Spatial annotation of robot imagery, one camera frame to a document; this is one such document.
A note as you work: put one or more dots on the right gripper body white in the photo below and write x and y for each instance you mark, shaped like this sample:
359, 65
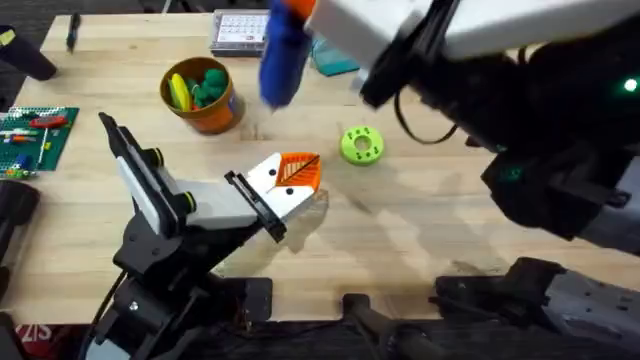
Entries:
360, 27

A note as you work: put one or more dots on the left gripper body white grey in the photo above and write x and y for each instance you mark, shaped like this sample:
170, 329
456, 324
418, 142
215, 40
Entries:
220, 202

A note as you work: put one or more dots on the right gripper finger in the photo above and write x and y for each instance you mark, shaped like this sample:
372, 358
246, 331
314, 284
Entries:
301, 7

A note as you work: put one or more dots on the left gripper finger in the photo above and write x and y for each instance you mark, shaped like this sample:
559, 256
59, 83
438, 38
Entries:
292, 202
292, 167

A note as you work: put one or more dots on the blue electric screwdriver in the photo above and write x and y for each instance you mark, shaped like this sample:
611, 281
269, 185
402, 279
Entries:
282, 60

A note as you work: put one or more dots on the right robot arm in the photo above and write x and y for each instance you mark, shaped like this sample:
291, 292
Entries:
550, 130

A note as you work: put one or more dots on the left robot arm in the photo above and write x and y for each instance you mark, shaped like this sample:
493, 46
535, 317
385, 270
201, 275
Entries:
150, 260

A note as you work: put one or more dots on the teal flat box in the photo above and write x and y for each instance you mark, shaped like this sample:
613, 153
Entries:
332, 60

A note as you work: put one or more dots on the right wrist black upright plate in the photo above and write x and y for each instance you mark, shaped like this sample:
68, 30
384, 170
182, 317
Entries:
395, 75

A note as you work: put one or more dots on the wrist black upright plate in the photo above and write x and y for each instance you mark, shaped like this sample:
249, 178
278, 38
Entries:
142, 195
395, 75

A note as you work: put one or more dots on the clear box with printed card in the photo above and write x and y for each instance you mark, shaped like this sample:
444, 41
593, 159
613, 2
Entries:
240, 31

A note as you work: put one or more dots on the green disc with holes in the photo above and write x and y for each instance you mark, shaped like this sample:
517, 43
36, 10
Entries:
362, 145

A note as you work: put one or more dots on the left wrist black upright plate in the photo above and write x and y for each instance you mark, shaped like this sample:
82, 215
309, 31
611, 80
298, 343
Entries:
142, 195

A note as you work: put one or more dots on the orange tub with toys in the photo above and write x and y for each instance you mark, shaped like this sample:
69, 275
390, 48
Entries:
202, 97

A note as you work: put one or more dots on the green board with blocks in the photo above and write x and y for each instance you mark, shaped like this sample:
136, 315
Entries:
35, 142

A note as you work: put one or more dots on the black stand at table side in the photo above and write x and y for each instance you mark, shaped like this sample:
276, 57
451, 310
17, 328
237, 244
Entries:
12, 215

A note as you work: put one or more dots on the black pen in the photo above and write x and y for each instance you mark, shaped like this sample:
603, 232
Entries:
73, 31

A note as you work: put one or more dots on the black cylinder with yellow label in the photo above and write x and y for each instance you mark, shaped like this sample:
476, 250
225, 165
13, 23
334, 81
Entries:
25, 56

